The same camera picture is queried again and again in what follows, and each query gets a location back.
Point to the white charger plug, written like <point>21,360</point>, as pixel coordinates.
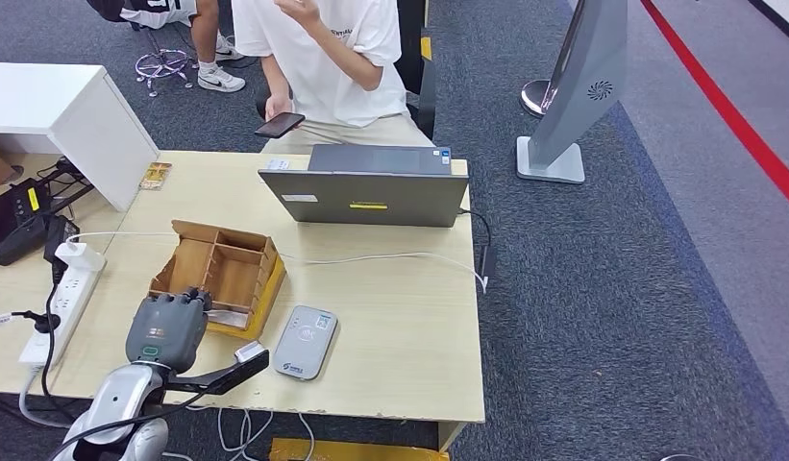
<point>81,256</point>

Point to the black power adapter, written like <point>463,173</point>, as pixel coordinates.
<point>61,238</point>

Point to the grey kiosk stand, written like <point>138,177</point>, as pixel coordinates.
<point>585,76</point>

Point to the black device with yellow label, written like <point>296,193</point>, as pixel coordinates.
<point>15,223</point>

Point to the black office chair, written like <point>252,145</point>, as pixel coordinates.
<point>419,76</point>

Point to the grey laptop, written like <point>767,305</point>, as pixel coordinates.
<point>368,197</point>

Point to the grey card reader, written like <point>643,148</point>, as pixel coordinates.
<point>305,343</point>

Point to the brown patterned card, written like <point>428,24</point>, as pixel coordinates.
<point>156,176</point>

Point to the black smartphone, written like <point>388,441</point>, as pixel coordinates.
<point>279,125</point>

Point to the wooden organizer box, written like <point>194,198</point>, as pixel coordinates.
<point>231,267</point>

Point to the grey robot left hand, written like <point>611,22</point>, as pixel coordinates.
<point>168,331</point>

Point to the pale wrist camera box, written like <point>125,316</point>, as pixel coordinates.
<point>251,352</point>

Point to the white cabinet desk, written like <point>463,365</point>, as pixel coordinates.
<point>63,108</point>

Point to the seated person with white shoes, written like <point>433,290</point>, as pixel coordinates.
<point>206,32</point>

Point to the yellow floor strip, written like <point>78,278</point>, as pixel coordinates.
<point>356,450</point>

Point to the person's left hand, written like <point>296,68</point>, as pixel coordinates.
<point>300,9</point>

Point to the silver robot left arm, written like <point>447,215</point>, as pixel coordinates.
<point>114,407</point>

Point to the chrome stanchion base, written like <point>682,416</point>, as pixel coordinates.
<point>534,98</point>

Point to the person's left forearm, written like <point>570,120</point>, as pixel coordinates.
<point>349,57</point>

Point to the person's right hand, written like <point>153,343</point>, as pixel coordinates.
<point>279,107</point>

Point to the white room key card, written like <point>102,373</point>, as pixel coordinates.
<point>228,319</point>

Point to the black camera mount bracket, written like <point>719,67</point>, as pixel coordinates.
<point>222,378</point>

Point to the chrome chair base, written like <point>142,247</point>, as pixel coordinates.
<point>163,65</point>

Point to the white power strip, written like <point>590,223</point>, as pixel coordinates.
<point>66,312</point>

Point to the person's right forearm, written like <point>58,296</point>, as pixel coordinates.
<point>276,79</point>

